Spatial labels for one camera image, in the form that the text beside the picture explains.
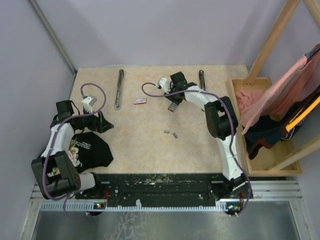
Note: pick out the wooden rack frame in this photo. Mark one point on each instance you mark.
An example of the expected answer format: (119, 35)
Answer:
(270, 42)

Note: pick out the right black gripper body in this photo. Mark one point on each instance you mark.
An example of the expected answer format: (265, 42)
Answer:
(174, 98)

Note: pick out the red staple box sleeve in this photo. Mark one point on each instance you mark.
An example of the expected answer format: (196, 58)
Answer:
(139, 101)

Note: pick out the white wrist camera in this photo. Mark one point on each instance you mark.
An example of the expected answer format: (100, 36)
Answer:
(164, 84)
(88, 103)

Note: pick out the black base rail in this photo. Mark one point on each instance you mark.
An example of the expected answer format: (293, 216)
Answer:
(169, 190)

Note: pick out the wooden tray box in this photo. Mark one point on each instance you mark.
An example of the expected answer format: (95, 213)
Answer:
(266, 159)

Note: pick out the pink cloth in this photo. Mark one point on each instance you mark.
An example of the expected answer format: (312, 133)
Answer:
(279, 97)

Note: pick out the dark navy garment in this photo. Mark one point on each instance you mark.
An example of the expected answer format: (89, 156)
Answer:
(267, 132)

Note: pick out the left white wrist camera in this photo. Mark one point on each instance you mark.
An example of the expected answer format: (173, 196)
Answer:
(88, 103)

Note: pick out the black floral t-shirt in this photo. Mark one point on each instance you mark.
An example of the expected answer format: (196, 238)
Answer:
(84, 150)

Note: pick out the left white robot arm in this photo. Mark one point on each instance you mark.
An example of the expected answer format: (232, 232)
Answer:
(69, 181)

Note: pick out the grey staple box tray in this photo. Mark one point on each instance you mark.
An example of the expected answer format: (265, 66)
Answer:
(172, 107)

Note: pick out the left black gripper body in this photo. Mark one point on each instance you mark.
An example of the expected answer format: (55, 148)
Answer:
(87, 121)

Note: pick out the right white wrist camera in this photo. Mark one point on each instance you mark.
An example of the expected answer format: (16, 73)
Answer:
(164, 84)

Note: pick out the black silver stapler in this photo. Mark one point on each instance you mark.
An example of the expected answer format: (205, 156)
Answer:
(119, 90)
(202, 79)

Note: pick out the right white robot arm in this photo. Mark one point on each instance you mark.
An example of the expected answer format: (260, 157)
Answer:
(220, 118)

